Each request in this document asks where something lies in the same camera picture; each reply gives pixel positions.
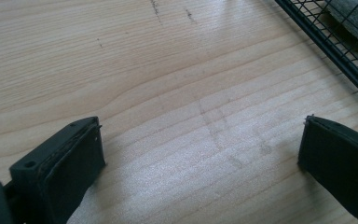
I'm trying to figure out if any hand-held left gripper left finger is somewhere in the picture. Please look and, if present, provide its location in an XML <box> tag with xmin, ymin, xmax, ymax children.
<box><xmin>8</xmin><ymin>116</ymin><xmax>107</xmax><ymax>224</ymax></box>

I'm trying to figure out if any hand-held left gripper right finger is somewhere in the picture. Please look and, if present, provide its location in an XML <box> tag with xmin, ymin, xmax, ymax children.
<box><xmin>296</xmin><ymin>114</ymin><xmax>358</xmax><ymax>224</ymax></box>

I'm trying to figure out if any black wire mesh basket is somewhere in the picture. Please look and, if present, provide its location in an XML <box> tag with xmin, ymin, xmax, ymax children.
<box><xmin>274</xmin><ymin>0</ymin><xmax>358</xmax><ymax>105</ymax></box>

